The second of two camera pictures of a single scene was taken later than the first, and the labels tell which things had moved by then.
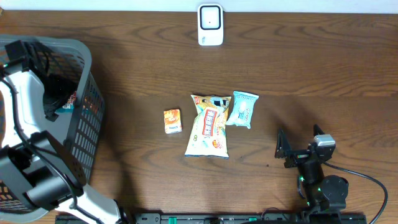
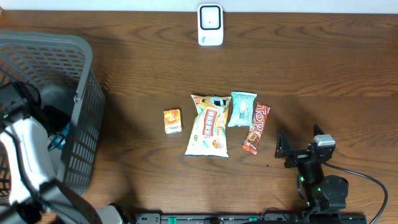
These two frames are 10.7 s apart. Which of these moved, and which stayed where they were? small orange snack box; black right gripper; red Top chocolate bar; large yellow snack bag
Moved: red Top chocolate bar
Stayed: large yellow snack bag; black right gripper; small orange snack box
